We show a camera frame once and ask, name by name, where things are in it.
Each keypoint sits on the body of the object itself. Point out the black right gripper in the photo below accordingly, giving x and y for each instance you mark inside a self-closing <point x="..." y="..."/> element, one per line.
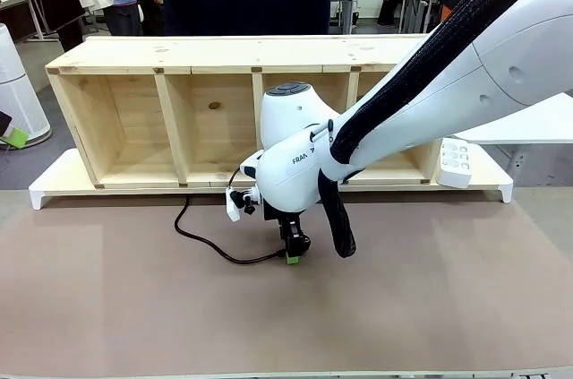
<point x="288" y="220"/>

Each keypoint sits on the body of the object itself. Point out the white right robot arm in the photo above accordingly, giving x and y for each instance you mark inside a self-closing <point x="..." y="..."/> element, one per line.
<point x="515" y="61"/>

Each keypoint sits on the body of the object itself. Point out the white power strip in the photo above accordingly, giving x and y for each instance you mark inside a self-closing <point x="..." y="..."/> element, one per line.
<point x="454" y="164"/>

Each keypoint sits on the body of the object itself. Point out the light wooden four-compartment shelf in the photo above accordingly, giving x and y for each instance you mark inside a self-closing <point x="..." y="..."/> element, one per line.
<point x="134" y="52"/>

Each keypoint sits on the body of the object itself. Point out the white side table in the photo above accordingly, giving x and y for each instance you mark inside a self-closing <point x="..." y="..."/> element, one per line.
<point x="537" y="128"/>

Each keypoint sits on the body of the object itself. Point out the green stand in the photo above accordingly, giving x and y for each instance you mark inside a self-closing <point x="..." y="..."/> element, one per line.
<point x="18" y="137"/>

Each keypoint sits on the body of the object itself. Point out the white cylindrical air purifier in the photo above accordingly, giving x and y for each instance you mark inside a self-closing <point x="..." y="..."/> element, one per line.
<point x="18" y="97"/>

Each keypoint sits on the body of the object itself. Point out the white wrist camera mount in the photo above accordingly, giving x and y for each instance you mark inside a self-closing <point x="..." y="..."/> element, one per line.
<point x="233" y="209"/>

